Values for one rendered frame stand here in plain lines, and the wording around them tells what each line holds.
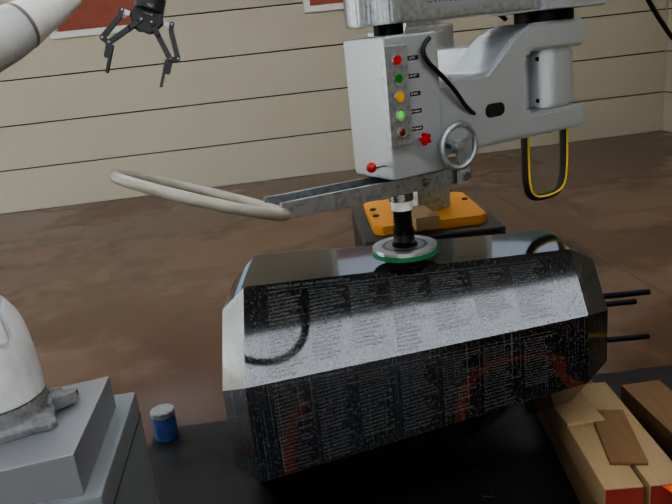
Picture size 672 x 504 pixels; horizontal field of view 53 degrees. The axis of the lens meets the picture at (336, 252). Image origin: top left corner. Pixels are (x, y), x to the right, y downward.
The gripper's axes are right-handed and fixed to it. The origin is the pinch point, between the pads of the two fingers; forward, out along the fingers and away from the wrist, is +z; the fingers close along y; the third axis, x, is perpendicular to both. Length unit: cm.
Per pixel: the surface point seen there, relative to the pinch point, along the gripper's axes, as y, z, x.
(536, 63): 126, -41, 24
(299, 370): 63, 72, 3
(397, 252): 88, 32, 12
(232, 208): 28.3, 26.5, -24.2
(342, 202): 64, 20, 5
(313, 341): 66, 63, 7
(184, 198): 16.8, 26.6, -23.9
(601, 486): 151, 83, -31
